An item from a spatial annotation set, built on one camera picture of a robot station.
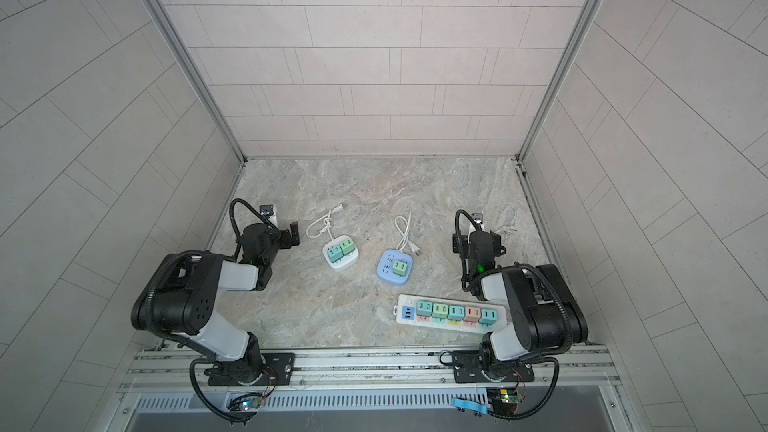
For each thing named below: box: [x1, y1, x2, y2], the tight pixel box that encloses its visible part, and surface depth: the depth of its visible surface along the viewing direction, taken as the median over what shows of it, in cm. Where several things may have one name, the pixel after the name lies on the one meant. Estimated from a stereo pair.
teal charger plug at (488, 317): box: [479, 309, 498, 327], surface depth 75 cm
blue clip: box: [452, 398, 489, 415], surface depth 67 cm
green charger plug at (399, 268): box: [392, 260, 408, 277], surface depth 84 cm
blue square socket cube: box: [376, 249, 413, 286], surface depth 87 cm
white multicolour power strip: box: [393, 294, 507, 335], surface depth 77 cm
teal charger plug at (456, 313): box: [447, 305, 465, 323], surface depth 76 cm
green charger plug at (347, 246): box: [340, 239, 355, 255], surface depth 88 cm
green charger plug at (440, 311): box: [432, 303, 448, 321], surface depth 76 cm
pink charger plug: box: [464, 306, 481, 327], surface depth 75 cm
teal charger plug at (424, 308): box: [416, 301, 433, 317], surface depth 77 cm
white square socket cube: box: [322, 235, 359, 271], surface depth 88 cm
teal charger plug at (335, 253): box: [327, 245, 344, 263], surface depth 86 cm
